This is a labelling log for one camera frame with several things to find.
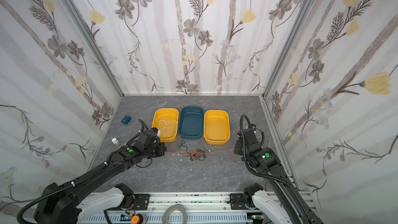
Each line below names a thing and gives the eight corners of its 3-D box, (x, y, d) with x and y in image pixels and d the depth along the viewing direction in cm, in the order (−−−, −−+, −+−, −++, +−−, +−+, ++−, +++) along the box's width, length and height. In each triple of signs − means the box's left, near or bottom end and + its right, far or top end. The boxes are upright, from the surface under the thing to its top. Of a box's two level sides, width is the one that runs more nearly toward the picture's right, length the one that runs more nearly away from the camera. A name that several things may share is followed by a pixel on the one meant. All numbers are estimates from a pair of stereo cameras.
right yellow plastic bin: (204, 144, 96) (204, 139, 91) (203, 114, 111) (204, 108, 106) (231, 145, 96) (232, 140, 91) (227, 114, 112) (228, 109, 106)
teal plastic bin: (177, 140, 98) (176, 135, 93) (180, 111, 113) (179, 106, 108) (203, 140, 98) (204, 135, 93) (203, 112, 113) (203, 106, 108)
